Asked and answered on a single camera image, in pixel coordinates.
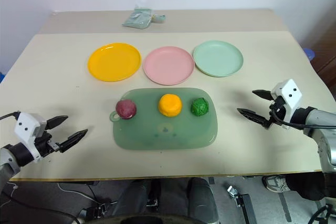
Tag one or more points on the pink plate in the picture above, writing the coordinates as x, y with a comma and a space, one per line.
168, 65

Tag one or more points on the green round vegetable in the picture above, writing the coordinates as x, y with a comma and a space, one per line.
199, 106

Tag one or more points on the black metal caster bracket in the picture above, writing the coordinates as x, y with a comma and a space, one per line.
240, 200

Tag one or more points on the yellow plate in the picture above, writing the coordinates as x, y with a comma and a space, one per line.
114, 62

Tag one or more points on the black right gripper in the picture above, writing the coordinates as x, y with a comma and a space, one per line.
278, 108

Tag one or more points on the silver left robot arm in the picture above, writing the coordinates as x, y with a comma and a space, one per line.
11, 159

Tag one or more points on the blue object at table edge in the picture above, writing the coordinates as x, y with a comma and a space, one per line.
1, 77

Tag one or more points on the light green plate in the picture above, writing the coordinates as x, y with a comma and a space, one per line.
218, 58

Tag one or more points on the dark rounded shape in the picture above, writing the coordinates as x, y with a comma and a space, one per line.
202, 197
134, 197

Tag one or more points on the dark trouser leg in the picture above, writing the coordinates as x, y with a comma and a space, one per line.
305, 186

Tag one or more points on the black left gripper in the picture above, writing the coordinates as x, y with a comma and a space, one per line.
44, 144

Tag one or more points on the brown wooden cabinet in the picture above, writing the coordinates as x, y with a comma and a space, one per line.
324, 51

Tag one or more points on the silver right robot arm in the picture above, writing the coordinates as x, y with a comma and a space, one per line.
319, 121

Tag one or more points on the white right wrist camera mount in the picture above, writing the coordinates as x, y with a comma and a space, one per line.
290, 94

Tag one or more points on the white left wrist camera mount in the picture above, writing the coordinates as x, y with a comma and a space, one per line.
26, 127

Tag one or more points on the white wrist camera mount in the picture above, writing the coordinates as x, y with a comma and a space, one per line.
26, 127
290, 94

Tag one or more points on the clear bag with teal items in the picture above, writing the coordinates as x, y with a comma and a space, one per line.
137, 18

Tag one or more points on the orange round fruit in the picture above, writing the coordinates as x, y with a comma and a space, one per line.
170, 104

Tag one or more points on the small teal object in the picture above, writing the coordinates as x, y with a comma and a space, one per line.
159, 18

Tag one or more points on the dark red round fruit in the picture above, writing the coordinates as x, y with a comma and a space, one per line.
126, 108

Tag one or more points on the blue stool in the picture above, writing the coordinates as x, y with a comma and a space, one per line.
309, 54

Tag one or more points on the grey white sneaker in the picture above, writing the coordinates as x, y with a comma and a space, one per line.
275, 183

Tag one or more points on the translucent green tray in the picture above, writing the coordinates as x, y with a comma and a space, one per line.
168, 134

